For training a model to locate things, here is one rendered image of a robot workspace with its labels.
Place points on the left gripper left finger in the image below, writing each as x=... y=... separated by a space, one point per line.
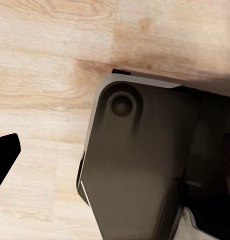
x=10 y=149

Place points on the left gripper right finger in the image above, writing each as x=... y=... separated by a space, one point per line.
x=224 y=146

